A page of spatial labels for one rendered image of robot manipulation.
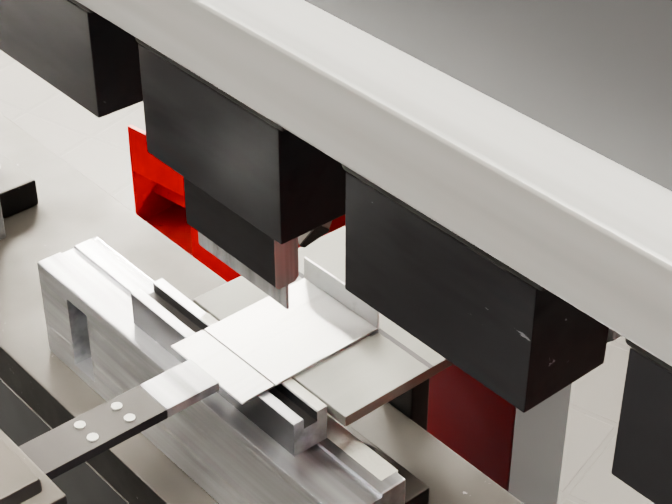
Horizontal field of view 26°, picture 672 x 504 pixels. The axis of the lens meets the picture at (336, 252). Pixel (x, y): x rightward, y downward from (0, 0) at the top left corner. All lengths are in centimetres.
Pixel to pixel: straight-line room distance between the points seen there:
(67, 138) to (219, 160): 244
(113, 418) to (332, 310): 20
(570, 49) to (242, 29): 11
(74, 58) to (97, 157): 223
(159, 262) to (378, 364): 38
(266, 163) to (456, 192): 47
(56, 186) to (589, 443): 126
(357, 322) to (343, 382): 7
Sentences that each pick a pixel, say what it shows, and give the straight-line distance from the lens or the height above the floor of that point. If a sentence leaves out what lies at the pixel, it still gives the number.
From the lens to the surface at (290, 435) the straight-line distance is 102.
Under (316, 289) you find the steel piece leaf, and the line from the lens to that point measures 113.
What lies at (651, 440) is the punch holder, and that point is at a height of 121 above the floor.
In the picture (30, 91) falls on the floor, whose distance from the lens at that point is 354.
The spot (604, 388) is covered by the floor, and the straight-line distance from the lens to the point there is 262.
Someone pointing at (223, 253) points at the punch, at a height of 109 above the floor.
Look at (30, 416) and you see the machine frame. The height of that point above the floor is 82.
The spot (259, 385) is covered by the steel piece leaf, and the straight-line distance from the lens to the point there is 104.
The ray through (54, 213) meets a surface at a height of 87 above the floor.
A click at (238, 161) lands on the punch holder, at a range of 88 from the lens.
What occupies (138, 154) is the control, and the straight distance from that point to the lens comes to 168.
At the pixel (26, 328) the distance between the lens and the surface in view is 132.
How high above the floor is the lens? 168
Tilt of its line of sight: 35 degrees down
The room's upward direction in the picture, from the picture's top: straight up
